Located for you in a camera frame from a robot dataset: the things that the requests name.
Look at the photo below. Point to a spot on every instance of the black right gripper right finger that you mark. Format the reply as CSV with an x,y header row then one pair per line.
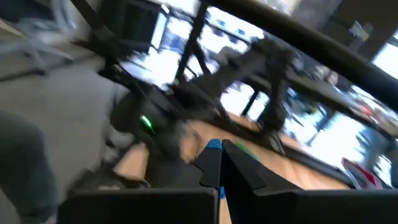
x,y
295,207

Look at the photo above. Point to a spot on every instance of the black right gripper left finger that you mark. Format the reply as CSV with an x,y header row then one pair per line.
x,y
140,207

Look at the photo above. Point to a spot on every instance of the green elastic bandage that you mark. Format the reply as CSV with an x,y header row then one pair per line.
x,y
245,149

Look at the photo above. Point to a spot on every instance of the blue elastic bandage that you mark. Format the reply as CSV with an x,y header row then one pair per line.
x,y
214,143

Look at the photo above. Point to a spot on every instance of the black office table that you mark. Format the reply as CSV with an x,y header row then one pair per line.
x,y
326,93

